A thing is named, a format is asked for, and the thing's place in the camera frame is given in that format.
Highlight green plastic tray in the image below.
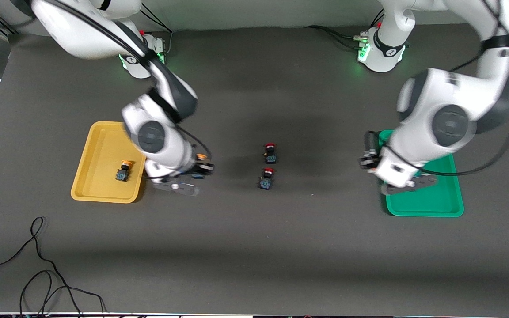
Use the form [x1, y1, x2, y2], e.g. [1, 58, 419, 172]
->
[378, 129, 465, 217]

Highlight yellow plastic tray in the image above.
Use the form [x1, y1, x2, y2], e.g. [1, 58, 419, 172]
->
[70, 121, 154, 204]

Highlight black left arm base cables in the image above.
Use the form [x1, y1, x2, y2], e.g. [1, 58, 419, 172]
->
[305, 9, 385, 50]

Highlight black arm base cables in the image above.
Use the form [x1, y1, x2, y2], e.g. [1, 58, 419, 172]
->
[305, 9, 385, 50]
[140, 4, 174, 56]

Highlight black right arm base cables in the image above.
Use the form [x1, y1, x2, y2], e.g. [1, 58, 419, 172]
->
[140, 4, 174, 56]

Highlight loose black cable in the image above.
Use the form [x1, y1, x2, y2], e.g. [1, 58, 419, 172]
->
[0, 216, 107, 318]

